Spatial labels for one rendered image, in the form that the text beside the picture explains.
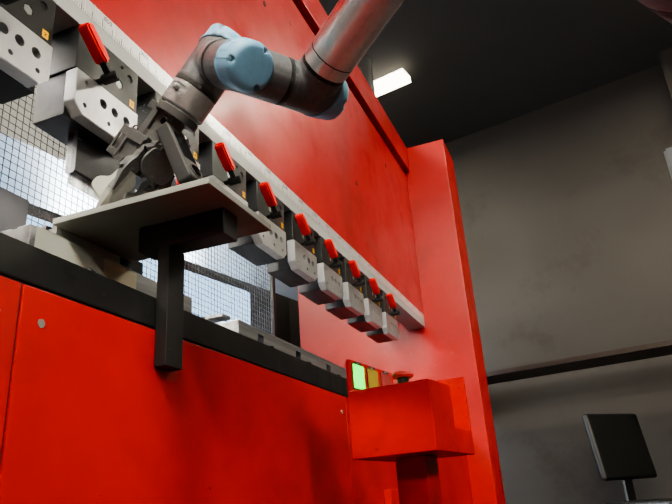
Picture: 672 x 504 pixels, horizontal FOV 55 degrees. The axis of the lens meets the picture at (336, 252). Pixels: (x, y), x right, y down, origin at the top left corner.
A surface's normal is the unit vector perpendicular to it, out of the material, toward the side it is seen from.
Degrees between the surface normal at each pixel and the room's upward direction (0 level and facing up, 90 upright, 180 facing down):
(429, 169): 90
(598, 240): 90
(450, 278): 90
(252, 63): 125
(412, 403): 90
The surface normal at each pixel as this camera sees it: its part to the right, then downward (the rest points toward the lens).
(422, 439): -0.49, -0.29
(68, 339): 0.93, -0.20
